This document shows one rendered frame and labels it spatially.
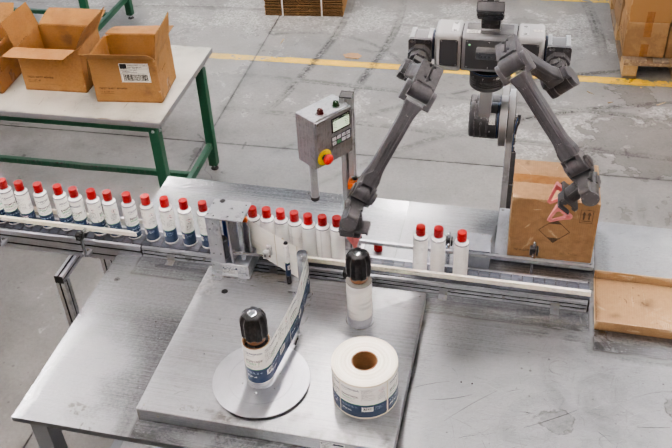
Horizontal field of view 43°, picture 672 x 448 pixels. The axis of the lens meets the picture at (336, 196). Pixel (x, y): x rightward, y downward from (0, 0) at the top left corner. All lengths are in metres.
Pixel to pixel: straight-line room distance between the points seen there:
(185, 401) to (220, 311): 0.39
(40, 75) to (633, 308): 3.09
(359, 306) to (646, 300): 1.02
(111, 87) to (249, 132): 1.35
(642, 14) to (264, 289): 3.74
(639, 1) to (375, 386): 4.02
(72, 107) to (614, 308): 2.78
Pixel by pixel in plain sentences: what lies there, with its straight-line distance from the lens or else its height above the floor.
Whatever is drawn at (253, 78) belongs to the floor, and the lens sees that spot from 6.16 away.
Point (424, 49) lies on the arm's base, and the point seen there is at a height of 1.49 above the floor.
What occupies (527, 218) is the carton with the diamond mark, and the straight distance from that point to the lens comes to 3.14.
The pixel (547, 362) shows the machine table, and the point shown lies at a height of 0.83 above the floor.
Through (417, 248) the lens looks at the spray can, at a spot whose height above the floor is 1.00.
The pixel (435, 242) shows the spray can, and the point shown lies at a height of 1.04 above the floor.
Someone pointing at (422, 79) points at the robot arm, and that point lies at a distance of 2.77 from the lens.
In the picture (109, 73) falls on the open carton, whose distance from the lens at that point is 4.43.
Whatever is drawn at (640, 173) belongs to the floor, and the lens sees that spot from 5.29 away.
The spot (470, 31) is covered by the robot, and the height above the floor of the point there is 1.53.
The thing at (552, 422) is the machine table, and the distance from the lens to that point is 2.76.
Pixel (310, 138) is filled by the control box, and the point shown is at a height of 1.41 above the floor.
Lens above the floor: 2.96
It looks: 37 degrees down
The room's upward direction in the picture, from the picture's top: 3 degrees counter-clockwise
